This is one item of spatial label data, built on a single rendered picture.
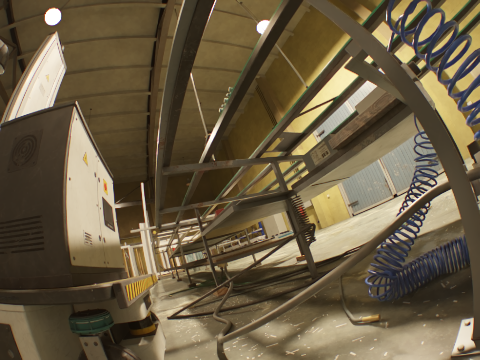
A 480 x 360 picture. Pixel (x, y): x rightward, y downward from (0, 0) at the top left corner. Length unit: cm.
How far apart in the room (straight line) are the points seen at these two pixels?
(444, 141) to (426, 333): 38
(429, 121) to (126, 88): 1055
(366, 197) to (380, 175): 94
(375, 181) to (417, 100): 694
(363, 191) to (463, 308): 709
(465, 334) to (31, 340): 79
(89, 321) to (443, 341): 68
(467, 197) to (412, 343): 31
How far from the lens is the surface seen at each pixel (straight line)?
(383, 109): 81
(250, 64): 68
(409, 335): 54
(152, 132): 986
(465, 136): 624
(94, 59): 968
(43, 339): 55
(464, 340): 48
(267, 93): 1064
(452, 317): 55
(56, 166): 59
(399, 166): 689
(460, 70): 31
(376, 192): 727
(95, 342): 51
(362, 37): 42
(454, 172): 35
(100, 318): 49
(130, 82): 1034
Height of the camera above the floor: 33
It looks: 19 degrees up
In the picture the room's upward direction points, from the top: 18 degrees counter-clockwise
